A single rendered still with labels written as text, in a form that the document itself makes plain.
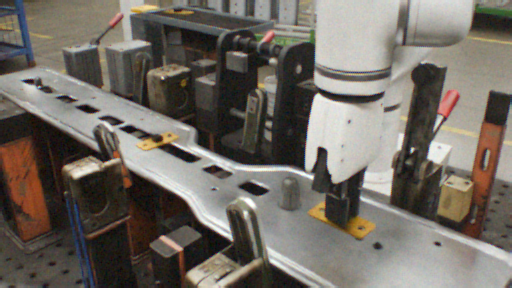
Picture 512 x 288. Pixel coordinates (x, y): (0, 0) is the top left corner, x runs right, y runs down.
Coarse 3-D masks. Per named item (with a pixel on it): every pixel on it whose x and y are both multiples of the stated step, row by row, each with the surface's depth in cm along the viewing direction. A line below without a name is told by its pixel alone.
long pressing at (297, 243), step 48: (48, 96) 123; (96, 96) 123; (96, 144) 98; (192, 144) 96; (192, 192) 81; (240, 192) 81; (288, 240) 69; (336, 240) 69; (384, 240) 69; (432, 240) 68
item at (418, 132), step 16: (432, 64) 71; (416, 80) 69; (432, 80) 71; (416, 96) 72; (432, 96) 70; (416, 112) 74; (432, 112) 71; (416, 128) 74; (432, 128) 73; (416, 144) 74; (400, 160) 76; (416, 176) 74
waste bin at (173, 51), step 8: (208, 8) 388; (168, 32) 358; (176, 32) 355; (168, 40) 361; (176, 40) 358; (168, 48) 368; (176, 48) 363; (168, 56) 372; (176, 56) 366; (184, 56) 364; (168, 64) 376; (184, 64) 367
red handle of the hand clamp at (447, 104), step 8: (448, 96) 79; (456, 96) 79; (440, 104) 79; (448, 104) 78; (440, 112) 78; (448, 112) 78; (440, 120) 77; (432, 136) 77; (416, 152) 76; (408, 160) 75; (416, 160) 75
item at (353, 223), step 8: (312, 208) 66; (320, 208) 66; (312, 216) 64; (320, 216) 64; (352, 216) 64; (328, 224) 63; (336, 224) 62; (352, 224) 62; (360, 224) 62; (368, 224) 62; (344, 232) 61; (352, 232) 61; (360, 232) 61; (368, 232) 61
